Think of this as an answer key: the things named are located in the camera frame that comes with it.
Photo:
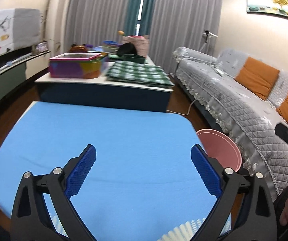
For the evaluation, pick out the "brown plush toy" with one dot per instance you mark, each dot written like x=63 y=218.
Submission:
x=78 y=49

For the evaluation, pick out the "teal curtain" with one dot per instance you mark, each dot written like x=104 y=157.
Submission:
x=139 y=16

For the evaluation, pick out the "white dark coffee table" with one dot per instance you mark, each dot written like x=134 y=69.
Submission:
x=100 y=92

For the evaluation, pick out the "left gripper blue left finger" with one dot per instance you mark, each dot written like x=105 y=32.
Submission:
x=77 y=169

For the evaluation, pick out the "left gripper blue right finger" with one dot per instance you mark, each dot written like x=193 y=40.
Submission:
x=207 y=172

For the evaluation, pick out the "black hat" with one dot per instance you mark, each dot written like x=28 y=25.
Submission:
x=126 y=48

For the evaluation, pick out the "small photo frame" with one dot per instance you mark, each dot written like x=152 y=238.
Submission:
x=42 y=47

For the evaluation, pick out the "blue table mat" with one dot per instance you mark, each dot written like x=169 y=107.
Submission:
x=143 y=184

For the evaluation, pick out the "dark tv cabinet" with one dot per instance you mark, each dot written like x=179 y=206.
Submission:
x=19 y=76

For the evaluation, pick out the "green checkered cloth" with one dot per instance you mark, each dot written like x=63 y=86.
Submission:
x=130 y=72

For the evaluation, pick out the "white floor air conditioner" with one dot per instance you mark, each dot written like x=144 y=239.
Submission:
x=53 y=25

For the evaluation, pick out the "framed wall painting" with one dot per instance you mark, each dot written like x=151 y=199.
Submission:
x=274 y=7

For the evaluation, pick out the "dark green tray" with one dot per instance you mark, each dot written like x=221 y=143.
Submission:
x=134 y=58

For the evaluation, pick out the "grey quilted sofa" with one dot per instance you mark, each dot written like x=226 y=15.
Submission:
x=248 y=120

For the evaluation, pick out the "pink lace basket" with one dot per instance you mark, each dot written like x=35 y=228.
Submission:
x=141 y=43

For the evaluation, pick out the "colourful storage box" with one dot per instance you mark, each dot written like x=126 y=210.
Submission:
x=87 y=65

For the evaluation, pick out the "stacked plastic bowls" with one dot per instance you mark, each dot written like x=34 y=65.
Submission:
x=110 y=46

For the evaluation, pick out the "grey covered television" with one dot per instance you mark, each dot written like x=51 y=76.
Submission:
x=19 y=28

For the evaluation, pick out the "pink plastic basin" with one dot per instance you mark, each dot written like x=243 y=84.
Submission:
x=218 y=145

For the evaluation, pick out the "grey curtains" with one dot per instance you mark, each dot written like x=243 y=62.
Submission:
x=175 y=23

